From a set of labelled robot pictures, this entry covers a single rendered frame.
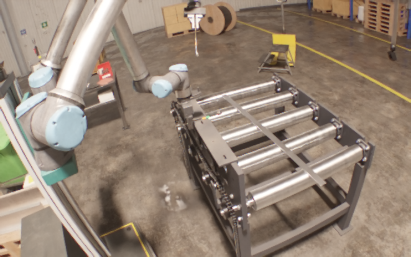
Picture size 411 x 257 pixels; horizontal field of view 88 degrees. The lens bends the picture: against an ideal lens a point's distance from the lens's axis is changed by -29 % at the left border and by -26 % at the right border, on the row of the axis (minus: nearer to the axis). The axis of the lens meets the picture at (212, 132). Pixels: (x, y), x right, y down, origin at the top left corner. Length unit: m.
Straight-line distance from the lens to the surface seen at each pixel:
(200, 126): 1.52
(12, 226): 3.07
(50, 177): 1.13
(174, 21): 9.01
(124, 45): 1.29
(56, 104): 0.90
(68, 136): 0.89
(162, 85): 1.30
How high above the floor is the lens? 1.97
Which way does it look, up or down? 33 degrees down
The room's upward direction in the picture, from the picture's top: 9 degrees counter-clockwise
